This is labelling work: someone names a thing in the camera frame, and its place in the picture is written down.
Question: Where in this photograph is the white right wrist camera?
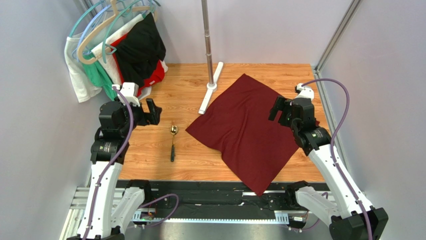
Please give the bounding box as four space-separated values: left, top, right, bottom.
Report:
295 83 315 100

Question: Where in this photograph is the red shirt on hanger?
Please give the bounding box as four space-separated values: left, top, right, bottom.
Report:
111 34 166 96

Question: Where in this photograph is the white shirt on hanger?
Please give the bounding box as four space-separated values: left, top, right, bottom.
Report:
64 13 169 104

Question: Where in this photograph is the aluminium frame rail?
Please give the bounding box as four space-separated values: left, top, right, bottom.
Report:
59 186 367 240

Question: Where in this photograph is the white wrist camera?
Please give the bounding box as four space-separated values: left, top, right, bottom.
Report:
295 83 315 100
112 82 141 107

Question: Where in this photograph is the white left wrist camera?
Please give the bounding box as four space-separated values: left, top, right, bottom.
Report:
112 82 141 107

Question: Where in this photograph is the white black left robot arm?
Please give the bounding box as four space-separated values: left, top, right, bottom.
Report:
72 98 162 240

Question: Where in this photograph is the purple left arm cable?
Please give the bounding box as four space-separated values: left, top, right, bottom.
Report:
81 84 135 240

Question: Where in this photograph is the gold spoon green handle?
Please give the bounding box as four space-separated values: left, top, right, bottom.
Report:
170 125 179 163

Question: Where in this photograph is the teal clothes hanger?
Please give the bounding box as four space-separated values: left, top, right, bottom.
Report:
68 0 161 64

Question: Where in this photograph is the dark red cloth napkin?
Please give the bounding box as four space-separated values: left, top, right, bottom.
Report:
186 74 299 196

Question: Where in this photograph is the light blue clothes hanger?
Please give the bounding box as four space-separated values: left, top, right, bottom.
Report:
72 0 111 62

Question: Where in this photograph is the beige clothes hanger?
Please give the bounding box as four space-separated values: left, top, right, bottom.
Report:
76 0 157 65

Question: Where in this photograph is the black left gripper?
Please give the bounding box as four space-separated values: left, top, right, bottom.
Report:
115 96 162 137

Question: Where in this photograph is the green shirt on hanger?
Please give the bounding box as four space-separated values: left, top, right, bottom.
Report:
82 61 117 101

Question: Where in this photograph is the metal pole white base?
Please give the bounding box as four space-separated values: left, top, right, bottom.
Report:
198 0 224 115

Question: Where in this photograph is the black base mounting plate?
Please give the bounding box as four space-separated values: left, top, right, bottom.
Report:
114 179 334 221

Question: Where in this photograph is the black shirt on hanger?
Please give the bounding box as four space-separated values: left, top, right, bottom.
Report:
114 13 166 88

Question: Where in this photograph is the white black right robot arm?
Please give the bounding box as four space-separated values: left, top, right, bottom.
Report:
268 96 389 240

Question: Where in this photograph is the aluminium corner post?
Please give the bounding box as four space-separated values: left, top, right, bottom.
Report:
313 0 363 75

